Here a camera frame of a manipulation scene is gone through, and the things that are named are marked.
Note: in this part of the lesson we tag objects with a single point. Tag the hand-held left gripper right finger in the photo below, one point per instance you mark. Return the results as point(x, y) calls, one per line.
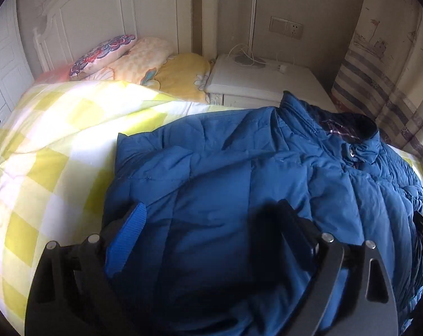
point(304, 241)

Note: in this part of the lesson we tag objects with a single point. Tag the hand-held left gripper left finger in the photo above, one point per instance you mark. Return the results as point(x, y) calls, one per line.
point(129, 229)

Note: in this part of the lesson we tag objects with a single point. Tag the blue padded jacket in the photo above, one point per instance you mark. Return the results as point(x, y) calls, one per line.
point(225, 168)

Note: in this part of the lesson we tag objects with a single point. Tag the yellow checkered blanket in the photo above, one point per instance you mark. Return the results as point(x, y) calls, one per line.
point(57, 154)

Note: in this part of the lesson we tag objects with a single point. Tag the yellow flower print pillow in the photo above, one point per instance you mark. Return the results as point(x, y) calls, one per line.
point(183, 77)

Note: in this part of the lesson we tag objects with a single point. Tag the white nightstand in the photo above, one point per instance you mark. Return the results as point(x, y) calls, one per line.
point(264, 84)

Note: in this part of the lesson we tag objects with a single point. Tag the striped printed curtain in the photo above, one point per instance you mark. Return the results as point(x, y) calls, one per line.
point(383, 70)

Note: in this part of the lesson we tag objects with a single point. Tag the peach textured pillow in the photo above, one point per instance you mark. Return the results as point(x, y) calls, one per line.
point(141, 59)

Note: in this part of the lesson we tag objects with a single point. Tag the white power adapter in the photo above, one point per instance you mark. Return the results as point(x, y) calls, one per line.
point(283, 67)

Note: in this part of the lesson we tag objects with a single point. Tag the floral patterned pillow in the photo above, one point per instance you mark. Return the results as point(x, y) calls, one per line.
point(99, 56)

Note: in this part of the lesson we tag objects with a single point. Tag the white wardrobe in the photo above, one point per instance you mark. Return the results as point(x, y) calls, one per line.
point(4, 70)

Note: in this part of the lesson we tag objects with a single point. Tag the white bed headboard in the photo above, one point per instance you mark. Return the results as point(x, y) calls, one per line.
point(102, 10)

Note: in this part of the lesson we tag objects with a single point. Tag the white pole lamp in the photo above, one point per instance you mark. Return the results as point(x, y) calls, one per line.
point(250, 24)

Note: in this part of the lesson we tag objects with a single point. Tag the wall switch and socket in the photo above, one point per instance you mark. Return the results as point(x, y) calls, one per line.
point(286, 26)

